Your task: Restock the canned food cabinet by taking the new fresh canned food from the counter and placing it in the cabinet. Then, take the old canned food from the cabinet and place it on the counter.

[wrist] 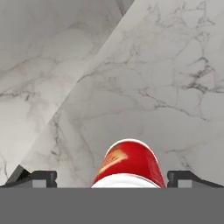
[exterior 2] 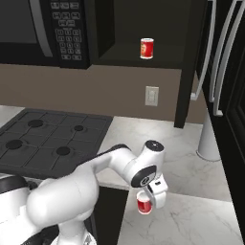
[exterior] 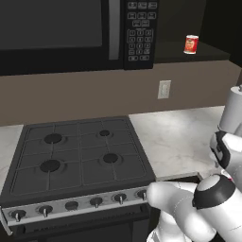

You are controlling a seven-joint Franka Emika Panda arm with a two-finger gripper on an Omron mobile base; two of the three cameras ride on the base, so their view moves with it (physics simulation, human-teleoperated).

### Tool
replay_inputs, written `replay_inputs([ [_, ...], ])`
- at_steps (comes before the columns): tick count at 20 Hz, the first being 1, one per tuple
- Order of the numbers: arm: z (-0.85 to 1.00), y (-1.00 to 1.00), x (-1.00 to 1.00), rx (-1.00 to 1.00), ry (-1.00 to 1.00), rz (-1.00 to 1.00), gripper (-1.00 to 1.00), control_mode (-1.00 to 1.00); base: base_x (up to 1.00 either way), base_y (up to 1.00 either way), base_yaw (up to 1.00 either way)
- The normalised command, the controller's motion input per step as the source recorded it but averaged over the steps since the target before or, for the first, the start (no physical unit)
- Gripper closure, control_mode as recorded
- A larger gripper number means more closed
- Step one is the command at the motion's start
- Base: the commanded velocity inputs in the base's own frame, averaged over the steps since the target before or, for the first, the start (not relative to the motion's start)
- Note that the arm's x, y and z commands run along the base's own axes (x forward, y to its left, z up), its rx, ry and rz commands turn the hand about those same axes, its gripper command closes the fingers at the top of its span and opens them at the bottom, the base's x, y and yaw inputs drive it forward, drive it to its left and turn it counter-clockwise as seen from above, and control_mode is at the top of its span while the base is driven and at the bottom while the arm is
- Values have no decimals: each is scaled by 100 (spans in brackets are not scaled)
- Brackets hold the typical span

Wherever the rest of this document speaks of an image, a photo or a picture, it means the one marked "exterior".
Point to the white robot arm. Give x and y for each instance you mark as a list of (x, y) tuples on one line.
[(189, 204)]

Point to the red food can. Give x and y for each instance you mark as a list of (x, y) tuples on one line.
[(191, 44)]

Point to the dark open cabinet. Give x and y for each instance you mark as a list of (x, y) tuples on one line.
[(195, 28)]

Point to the black gas stove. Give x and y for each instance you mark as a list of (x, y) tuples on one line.
[(78, 164)]

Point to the silver stove knob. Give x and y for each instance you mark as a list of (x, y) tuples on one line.
[(142, 194), (120, 198), (45, 210), (96, 202), (17, 215)]

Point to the black microwave oven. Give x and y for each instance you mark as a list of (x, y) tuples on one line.
[(75, 31)]

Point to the white wall outlet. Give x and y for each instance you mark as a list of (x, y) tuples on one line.
[(164, 89)]

